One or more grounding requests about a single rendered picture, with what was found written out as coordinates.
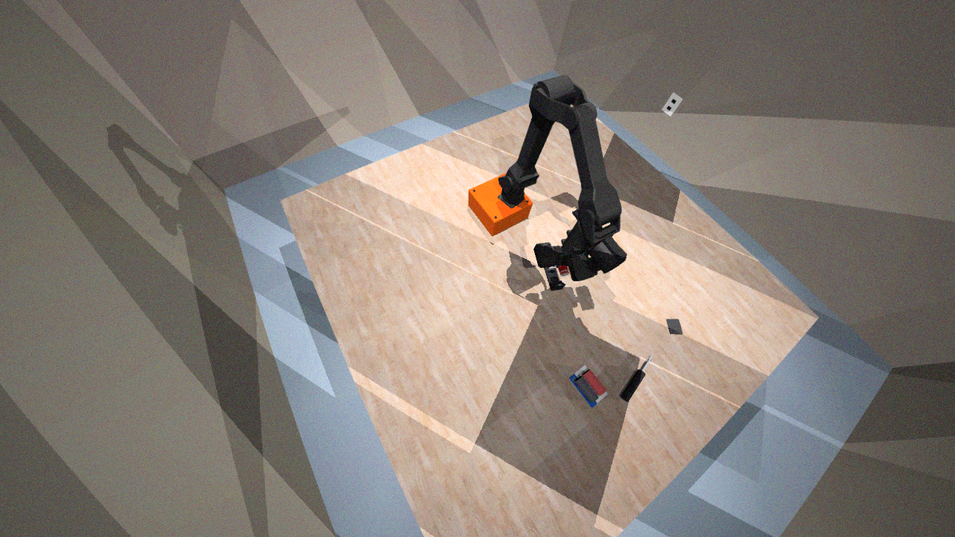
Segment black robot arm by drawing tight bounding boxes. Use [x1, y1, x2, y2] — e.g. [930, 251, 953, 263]
[498, 75, 627, 281]

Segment black-handled screwdriver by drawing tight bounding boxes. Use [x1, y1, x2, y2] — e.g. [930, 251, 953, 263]
[621, 355, 653, 402]

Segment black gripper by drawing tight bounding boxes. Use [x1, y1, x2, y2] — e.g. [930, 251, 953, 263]
[533, 230, 589, 268]

